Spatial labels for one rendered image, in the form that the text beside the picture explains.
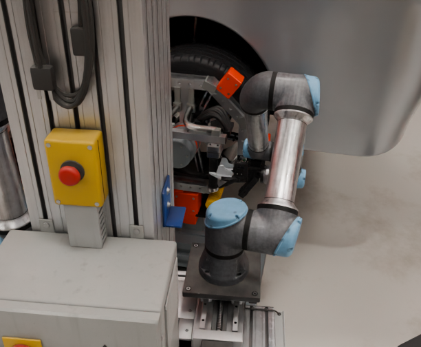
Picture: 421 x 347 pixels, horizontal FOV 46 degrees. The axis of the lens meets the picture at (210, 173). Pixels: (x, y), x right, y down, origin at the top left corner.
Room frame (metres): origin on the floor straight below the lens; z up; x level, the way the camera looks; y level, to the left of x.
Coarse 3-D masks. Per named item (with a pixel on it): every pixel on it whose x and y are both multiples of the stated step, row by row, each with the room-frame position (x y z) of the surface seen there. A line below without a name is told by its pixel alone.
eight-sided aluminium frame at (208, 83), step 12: (180, 84) 1.90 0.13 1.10; (192, 84) 1.89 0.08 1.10; (204, 84) 1.88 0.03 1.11; (216, 84) 1.89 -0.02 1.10; (216, 96) 1.87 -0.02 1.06; (228, 108) 1.86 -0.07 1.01; (240, 108) 1.89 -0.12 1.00; (240, 120) 1.84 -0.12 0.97; (240, 132) 1.85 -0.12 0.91; (240, 144) 1.85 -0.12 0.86; (240, 156) 1.85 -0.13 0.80; (180, 180) 1.92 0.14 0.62; (192, 180) 1.93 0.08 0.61; (204, 180) 1.92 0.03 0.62; (204, 192) 1.87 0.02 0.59
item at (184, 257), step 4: (180, 252) 1.97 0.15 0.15; (184, 252) 1.97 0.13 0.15; (188, 252) 1.97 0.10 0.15; (180, 256) 1.92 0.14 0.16; (184, 256) 1.92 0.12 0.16; (188, 256) 1.91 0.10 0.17; (180, 260) 1.92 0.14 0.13; (184, 260) 1.92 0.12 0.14; (180, 264) 1.92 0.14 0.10; (184, 264) 1.92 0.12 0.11
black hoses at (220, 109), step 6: (210, 108) 1.79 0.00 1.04; (216, 108) 1.78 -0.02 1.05; (222, 108) 1.80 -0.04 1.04; (198, 114) 1.91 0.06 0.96; (204, 114) 1.78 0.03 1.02; (210, 114) 1.74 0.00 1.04; (216, 114) 1.75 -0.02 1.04; (222, 114) 1.77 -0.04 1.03; (198, 120) 1.81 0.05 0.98; (222, 120) 1.73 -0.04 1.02; (228, 120) 1.78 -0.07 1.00; (228, 126) 1.75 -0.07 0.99; (228, 132) 1.71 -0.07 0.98
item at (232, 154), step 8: (208, 96) 1.98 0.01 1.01; (200, 104) 1.99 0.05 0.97; (176, 120) 2.01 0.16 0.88; (208, 120) 1.98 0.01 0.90; (232, 136) 1.97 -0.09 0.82; (200, 152) 2.00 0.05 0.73; (224, 152) 2.13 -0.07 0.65; (232, 152) 2.06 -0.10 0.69; (192, 160) 2.11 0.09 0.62; (200, 160) 1.99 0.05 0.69; (208, 160) 2.10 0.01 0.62; (232, 160) 1.94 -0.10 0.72; (176, 168) 2.02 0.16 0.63; (184, 168) 2.03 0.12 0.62; (192, 168) 2.04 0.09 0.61; (200, 168) 2.00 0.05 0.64; (208, 168) 2.02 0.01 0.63; (192, 176) 1.98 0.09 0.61; (200, 176) 1.97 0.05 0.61; (208, 176) 1.96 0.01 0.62
